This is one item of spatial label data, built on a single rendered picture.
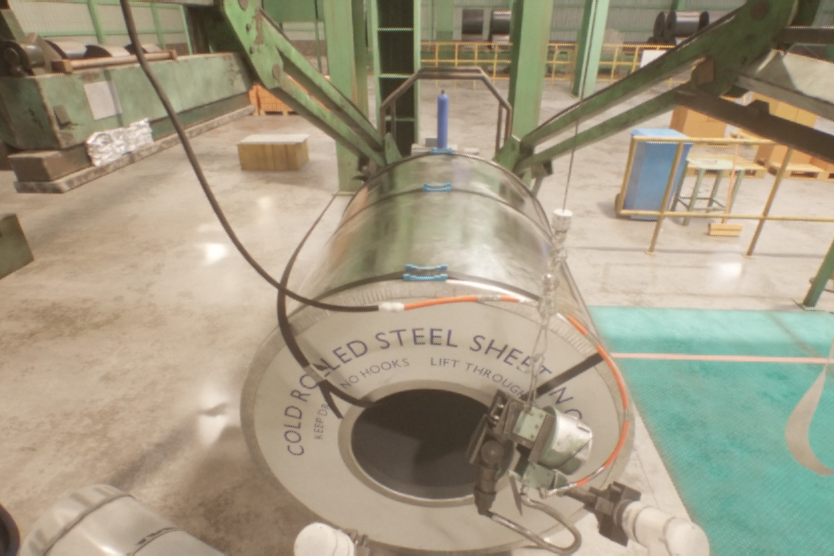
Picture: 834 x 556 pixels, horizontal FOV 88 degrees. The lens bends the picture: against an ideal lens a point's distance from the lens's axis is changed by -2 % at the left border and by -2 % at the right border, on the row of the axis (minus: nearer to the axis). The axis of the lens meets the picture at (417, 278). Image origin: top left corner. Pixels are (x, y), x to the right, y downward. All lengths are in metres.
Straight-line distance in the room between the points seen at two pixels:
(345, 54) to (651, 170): 3.60
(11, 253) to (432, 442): 1.37
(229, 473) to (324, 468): 1.01
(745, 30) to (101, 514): 1.70
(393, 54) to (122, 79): 6.49
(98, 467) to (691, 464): 2.98
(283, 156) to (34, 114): 6.38
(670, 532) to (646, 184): 4.62
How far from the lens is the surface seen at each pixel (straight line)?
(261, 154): 7.31
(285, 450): 1.57
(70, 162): 0.90
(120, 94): 1.00
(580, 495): 1.34
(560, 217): 0.87
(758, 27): 1.59
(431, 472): 1.71
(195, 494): 2.52
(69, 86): 0.91
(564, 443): 1.21
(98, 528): 0.63
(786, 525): 2.74
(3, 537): 1.99
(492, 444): 1.21
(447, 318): 1.12
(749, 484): 2.81
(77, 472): 2.90
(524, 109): 5.64
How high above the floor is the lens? 1.90
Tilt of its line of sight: 29 degrees down
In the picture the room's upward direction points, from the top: straight up
